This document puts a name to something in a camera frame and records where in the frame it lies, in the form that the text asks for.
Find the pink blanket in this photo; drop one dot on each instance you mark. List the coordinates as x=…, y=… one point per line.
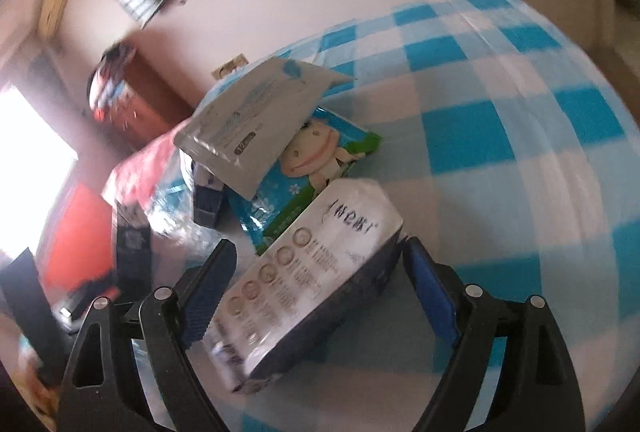
x=140, y=167

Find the blue cartoon tissue pack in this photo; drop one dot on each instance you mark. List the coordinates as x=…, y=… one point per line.
x=320, y=162

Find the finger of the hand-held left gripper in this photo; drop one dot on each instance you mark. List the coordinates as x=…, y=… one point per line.
x=132, y=252

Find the yellow wall ornament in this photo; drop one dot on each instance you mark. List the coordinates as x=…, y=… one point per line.
x=55, y=4

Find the wall socket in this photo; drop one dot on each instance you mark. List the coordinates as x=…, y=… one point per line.
x=230, y=67

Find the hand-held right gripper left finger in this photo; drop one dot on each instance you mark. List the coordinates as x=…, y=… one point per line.
x=207, y=292

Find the brown wooden cabinet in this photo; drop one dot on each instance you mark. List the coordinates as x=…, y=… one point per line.
x=150, y=97

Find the bright window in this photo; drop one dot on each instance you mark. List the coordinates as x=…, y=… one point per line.
x=30, y=162

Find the pile of folded blankets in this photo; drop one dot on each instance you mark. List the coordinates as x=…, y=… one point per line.
x=112, y=82

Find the blue checked tablecloth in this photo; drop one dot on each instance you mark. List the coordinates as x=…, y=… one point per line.
x=500, y=162

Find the orange plastic bin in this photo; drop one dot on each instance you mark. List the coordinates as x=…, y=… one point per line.
x=80, y=232

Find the white and navy tissue packet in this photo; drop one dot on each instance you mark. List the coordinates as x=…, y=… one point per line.
x=310, y=272

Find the white wet wipes pack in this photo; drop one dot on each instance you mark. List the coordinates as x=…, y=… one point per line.
x=250, y=112

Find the small dark box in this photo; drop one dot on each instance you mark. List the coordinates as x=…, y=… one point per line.
x=206, y=202

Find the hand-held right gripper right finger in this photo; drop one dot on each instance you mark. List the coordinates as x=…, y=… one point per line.
x=430, y=287

